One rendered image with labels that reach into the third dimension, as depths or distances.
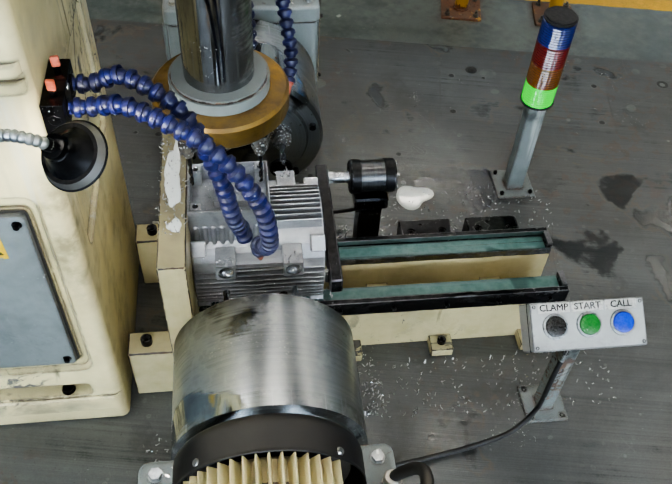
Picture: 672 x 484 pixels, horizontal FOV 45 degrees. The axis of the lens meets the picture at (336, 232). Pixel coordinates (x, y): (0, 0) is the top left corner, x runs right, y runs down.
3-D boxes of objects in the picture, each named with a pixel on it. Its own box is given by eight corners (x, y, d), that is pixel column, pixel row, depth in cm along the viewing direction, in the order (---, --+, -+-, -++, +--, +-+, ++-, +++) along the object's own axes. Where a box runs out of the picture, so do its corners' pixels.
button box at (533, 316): (522, 353, 121) (534, 353, 115) (517, 304, 121) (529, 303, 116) (633, 345, 122) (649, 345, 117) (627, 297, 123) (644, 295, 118)
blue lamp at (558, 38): (542, 51, 142) (548, 29, 139) (533, 30, 146) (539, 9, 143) (575, 50, 143) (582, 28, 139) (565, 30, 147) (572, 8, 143)
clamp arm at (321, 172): (311, 176, 143) (326, 293, 127) (311, 163, 141) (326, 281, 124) (331, 175, 143) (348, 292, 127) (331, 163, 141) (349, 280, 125)
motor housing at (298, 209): (199, 328, 131) (188, 252, 117) (199, 237, 143) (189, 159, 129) (323, 320, 133) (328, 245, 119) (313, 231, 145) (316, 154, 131)
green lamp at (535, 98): (525, 110, 152) (530, 92, 149) (517, 90, 156) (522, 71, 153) (556, 109, 153) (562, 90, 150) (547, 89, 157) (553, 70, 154)
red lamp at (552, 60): (536, 72, 146) (542, 51, 142) (527, 51, 150) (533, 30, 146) (568, 71, 146) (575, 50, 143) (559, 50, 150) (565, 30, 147)
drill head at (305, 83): (185, 227, 145) (170, 120, 126) (187, 80, 172) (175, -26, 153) (325, 219, 148) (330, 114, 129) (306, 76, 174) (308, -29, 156)
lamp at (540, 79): (530, 92, 149) (536, 72, 146) (522, 71, 153) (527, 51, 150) (562, 90, 150) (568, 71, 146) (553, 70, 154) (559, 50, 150)
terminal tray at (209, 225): (191, 246, 122) (186, 214, 117) (191, 195, 129) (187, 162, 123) (271, 242, 123) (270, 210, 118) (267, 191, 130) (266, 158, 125)
